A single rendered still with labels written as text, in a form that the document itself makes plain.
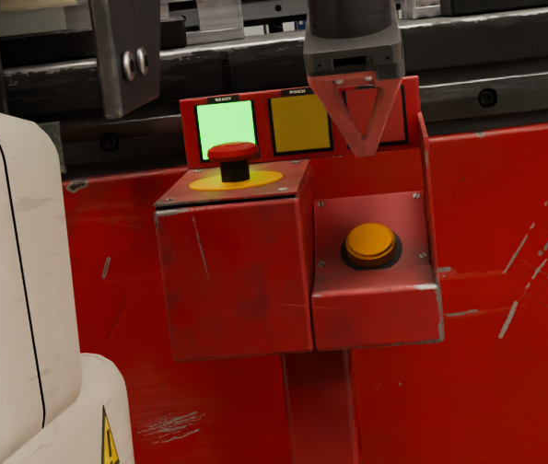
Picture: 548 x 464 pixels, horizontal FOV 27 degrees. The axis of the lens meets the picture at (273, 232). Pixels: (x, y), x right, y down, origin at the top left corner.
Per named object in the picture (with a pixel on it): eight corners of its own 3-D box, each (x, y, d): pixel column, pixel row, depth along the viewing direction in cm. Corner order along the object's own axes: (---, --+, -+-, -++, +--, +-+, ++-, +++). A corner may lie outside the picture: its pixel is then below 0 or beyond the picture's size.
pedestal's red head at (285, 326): (171, 364, 85) (139, 121, 81) (204, 305, 100) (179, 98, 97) (445, 343, 83) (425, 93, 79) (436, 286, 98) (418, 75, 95)
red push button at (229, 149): (207, 196, 87) (202, 148, 86) (215, 187, 91) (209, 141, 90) (260, 191, 87) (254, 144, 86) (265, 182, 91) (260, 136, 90)
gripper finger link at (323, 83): (408, 125, 89) (398, 8, 85) (413, 164, 83) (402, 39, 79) (320, 134, 90) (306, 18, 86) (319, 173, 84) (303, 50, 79)
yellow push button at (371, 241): (348, 278, 89) (345, 259, 87) (347, 241, 92) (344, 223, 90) (398, 273, 89) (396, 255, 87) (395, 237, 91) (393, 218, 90)
